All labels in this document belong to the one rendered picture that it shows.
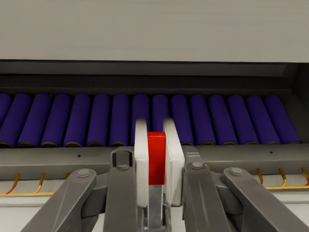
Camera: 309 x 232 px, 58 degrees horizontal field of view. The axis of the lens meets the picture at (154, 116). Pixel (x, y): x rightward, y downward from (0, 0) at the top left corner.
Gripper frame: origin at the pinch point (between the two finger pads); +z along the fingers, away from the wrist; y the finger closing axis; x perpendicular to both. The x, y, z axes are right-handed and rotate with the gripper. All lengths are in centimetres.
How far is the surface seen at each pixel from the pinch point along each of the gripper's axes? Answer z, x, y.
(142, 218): 0.5, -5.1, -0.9
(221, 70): 14.1, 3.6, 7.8
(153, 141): -0.2, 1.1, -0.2
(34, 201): 3.2, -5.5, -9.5
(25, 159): 4.8, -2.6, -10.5
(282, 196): 3.4, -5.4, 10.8
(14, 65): 13.9, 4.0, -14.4
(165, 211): 0.9, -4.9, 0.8
